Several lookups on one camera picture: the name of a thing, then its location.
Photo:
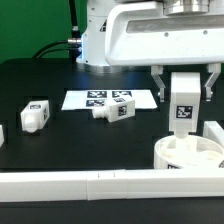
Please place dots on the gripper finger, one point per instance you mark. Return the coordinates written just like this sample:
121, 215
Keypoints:
156, 72
214, 70

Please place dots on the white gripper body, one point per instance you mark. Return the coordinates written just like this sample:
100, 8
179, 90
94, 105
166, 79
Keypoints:
152, 33

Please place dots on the white round stool seat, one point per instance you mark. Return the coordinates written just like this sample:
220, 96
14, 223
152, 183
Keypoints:
191, 152

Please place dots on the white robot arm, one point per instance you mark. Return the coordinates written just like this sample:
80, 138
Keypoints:
93, 39

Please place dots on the white right fence block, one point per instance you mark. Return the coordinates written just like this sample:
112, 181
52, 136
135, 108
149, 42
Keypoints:
213, 131

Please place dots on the white fence block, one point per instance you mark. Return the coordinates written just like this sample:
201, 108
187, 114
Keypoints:
1, 136
213, 131

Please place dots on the white marker sheet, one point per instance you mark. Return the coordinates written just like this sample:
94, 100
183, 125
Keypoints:
87, 99

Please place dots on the white left fence block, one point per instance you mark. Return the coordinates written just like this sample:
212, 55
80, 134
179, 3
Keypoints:
1, 136

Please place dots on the white front fence rail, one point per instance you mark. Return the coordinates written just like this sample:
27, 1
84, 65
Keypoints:
112, 184

